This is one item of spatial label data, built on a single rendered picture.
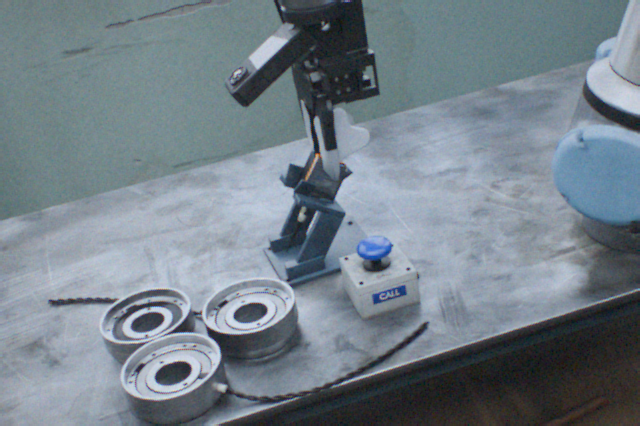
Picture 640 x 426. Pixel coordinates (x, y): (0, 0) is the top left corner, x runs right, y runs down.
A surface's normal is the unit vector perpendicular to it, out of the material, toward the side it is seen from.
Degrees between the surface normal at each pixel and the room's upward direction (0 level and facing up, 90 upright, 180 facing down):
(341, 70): 90
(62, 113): 90
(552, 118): 0
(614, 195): 97
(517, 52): 90
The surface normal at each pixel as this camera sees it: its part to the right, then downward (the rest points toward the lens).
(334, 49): 0.32, 0.44
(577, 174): -0.47, 0.61
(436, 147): -0.16, -0.85
